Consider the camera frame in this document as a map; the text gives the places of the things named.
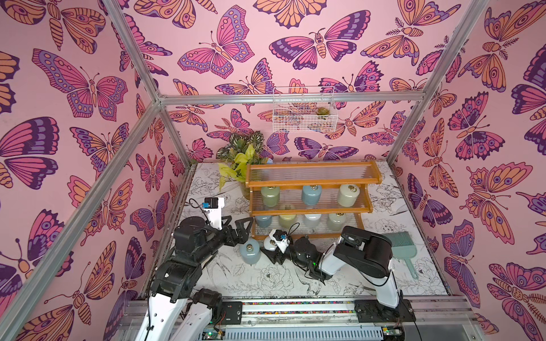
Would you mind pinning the blue canister bottom shelf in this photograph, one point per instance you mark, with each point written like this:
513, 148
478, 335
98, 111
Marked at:
263, 221

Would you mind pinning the white canister bottom shelf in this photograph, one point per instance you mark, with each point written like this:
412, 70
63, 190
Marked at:
312, 220

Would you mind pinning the blue tea canister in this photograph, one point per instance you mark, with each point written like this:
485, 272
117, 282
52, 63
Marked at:
311, 194

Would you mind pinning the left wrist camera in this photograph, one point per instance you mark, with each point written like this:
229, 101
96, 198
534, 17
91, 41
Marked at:
212, 207

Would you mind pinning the white tea canister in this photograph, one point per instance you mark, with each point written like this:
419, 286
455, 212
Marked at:
270, 244

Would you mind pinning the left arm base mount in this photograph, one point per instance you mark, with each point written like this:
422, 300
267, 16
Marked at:
206, 315

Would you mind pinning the green dustpan brush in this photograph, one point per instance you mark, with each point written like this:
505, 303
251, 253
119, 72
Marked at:
404, 249

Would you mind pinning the green tea canister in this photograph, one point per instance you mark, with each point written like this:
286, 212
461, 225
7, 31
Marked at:
270, 195

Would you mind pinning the white wire basket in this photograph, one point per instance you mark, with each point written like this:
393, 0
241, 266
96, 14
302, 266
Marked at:
295, 112

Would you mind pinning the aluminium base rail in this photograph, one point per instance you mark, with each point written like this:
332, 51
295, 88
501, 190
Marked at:
438, 318

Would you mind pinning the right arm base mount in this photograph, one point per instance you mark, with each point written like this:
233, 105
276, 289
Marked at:
370, 311

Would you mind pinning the pale green canister bottom shelf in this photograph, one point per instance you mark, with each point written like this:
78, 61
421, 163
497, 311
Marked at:
336, 221

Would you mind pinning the cream tea canister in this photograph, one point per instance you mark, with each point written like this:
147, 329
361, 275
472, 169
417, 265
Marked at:
348, 195

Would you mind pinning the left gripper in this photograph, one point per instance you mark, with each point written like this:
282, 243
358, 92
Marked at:
240, 236

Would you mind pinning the wooden three-tier shelf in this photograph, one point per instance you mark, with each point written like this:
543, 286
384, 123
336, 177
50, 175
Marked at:
322, 196

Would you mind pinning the yellow-green canister bottom shelf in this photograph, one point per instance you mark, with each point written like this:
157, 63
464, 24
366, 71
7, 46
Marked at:
287, 220

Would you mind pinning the light blue tall canister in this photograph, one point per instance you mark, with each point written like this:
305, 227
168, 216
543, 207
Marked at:
250, 251

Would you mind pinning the potted green leafy plant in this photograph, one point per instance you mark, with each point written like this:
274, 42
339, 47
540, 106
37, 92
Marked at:
240, 152

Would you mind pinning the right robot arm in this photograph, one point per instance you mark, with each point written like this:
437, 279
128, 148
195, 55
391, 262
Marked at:
369, 253

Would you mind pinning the small succulent in basket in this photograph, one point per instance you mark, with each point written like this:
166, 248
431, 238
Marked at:
322, 112

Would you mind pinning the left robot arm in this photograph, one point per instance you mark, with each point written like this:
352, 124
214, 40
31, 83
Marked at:
173, 310

